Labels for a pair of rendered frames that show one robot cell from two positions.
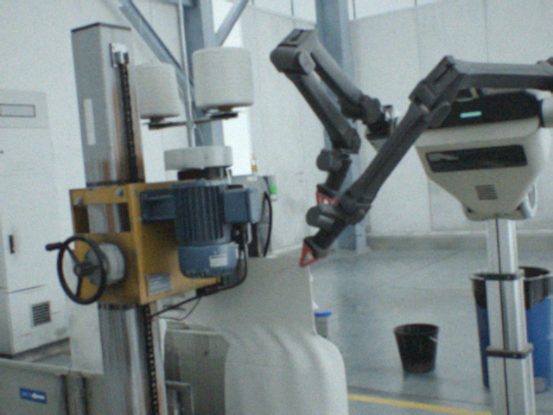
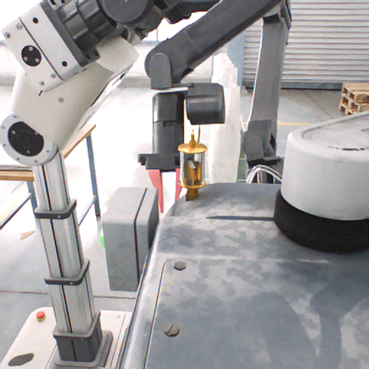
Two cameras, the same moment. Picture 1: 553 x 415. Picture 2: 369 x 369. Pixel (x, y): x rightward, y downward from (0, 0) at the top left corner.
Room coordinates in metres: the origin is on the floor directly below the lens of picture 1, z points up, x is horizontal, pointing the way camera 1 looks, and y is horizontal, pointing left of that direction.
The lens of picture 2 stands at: (2.42, 0.35, 1.51)
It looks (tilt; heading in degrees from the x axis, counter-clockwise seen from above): 26 degrees down; 240
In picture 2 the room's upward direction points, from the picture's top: straight up
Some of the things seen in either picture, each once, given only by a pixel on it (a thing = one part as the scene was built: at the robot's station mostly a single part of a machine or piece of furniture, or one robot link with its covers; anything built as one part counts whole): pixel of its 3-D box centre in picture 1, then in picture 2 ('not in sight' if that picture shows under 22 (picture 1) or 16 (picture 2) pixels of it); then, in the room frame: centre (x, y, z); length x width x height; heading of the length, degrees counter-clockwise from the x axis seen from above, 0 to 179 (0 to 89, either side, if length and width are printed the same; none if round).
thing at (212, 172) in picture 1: (200, 175); not in sight; (1.78, 0.19, 1.35); 0.12 x 0.12 x 0.04
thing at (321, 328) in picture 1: (323, 323); not in sight; (2.31, -0.13, 0.81); 0.08 x 0.08 x 0.06; 56
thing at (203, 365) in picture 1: (182, 379); not in sight; (2.72, 0.43, 0.54); 1.05 x 0.02 x 0.41; 56
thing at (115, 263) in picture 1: (103, 264); not in sight; (1.78, 0.46, 1.14); 0.11 x 0.06 x 0.11; 56
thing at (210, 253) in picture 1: (204, 228); not in sight; (1.78, 0.19, 1.21); 0.15 x 0.15 x 0.25
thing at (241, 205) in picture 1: (242, 209); not in sight; (1.77, 0.09, 1.25); 0.10 x 0.08 x 0.12; 171
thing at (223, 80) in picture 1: (223, 79); not in sight; (1.91, 0.12, 1.61); 0.17 x 0.17 x 0.17
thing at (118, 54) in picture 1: (122, 54); not in sight; (1.82, 0.37, 1.68); 0.05 x 0.03 x 0.06; 146
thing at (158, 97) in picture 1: (155, 91); not in sight; (2.06, 0.33, 1.61); 0.15 x 0.14 x 0.17; 56
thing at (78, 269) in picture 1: (80, 270); not in sight; (1.71, 0.50, 1.13); 0.18 x 0.11 x 0.18; 56
